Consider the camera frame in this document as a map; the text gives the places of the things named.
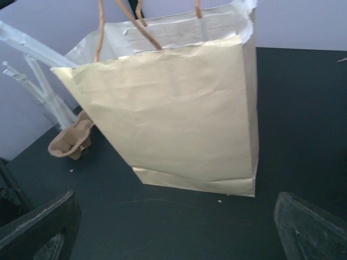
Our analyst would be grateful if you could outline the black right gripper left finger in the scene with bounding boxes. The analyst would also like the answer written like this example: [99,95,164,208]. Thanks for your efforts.
[1,191,81,259]

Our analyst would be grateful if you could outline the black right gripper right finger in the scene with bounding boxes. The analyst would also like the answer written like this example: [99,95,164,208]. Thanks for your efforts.
[273,192,346,259]

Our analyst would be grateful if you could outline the cream paper bag with handles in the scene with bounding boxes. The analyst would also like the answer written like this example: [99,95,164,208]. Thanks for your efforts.
[52,1,259,197]

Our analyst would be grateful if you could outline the white stirrers in holder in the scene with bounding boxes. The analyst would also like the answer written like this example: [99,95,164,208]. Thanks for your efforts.
[1,22,77,130]

